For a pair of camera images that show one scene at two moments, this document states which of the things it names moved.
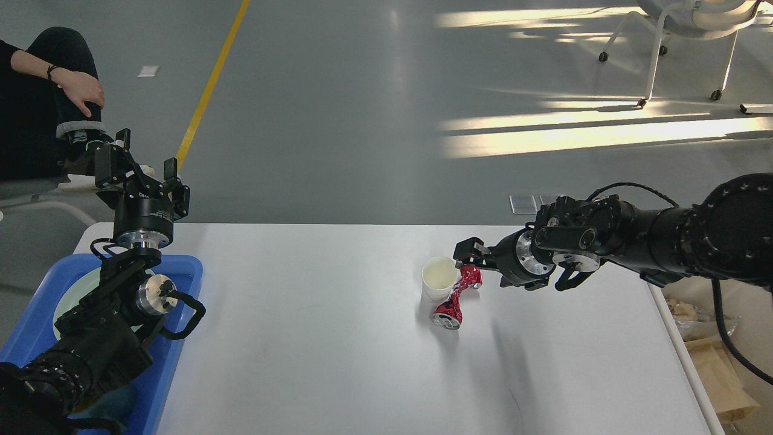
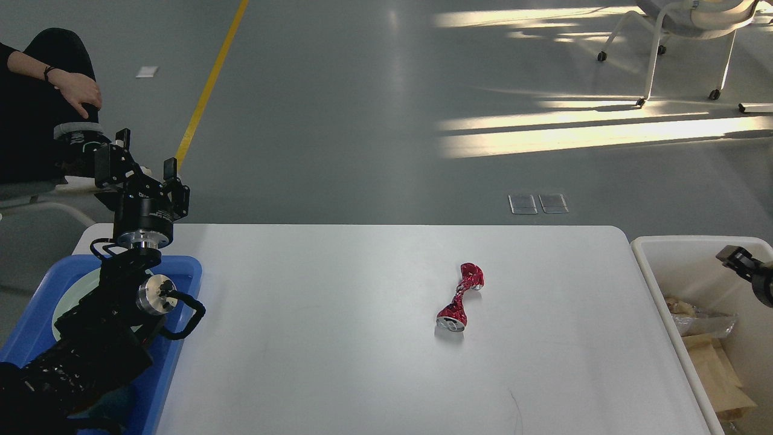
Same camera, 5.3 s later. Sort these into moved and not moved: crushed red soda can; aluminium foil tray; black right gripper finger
Moved: black right gripper finger
Not moved: aluminium foil tray; crushed red soda can
